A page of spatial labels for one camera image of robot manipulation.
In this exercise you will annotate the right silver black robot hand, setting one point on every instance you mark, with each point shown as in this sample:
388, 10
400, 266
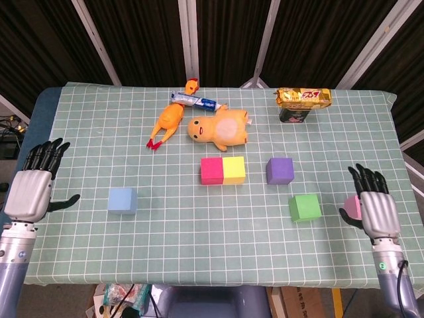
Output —
379, 212

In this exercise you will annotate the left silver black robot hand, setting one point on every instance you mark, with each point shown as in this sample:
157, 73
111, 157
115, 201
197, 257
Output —
30, 192

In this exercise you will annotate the green foam cube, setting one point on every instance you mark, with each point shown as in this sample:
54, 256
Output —
304, 208

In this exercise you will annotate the blue foam cube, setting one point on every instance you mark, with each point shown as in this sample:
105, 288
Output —
121, 200

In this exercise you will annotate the purple foam cube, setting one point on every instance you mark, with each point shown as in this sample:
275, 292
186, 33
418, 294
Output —
280, 170

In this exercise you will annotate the magenta foam cube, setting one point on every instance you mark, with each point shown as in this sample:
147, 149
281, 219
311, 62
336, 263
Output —
212, 170

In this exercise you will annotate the light pink foam cube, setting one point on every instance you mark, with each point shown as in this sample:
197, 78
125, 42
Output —
352, 205

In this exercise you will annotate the black equipment box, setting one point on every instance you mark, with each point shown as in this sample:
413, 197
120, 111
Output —
8, 149

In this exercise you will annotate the yellow table leg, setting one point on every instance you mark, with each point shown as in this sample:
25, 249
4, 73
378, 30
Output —
337, 303

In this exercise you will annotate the brown cardboard box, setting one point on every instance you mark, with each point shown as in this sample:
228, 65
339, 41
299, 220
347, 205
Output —
304, 303

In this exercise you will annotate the dark green tin can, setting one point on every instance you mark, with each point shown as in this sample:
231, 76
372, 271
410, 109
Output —
293, 116

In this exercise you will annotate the gold biscuit packet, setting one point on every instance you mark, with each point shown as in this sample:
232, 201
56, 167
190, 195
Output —
303, 97

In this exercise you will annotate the green snack bag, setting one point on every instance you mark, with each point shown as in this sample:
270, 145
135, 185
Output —
126, 295

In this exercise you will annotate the yellow foam cube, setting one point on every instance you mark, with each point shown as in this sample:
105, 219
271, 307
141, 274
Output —
233, 169

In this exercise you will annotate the orange rubber chicken toy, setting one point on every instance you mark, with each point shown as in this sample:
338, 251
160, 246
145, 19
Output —
170, 119

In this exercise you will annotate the green checked tablecloth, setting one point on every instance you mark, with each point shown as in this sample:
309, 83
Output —
198, 232

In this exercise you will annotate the yellow plush duck toy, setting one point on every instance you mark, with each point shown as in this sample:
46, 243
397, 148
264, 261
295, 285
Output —
225, 129

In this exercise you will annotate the silver blue toothpaste tube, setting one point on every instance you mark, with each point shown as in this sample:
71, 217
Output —
195, 101

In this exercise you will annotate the grey-blue robot torso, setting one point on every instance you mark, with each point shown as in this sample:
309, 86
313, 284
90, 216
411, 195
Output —
208, 303

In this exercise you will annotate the white frame post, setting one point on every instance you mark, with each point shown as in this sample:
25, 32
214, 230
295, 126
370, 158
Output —
265, 43
374, 43
412, 140
96, 43
13, 107
415, 175
189, 39

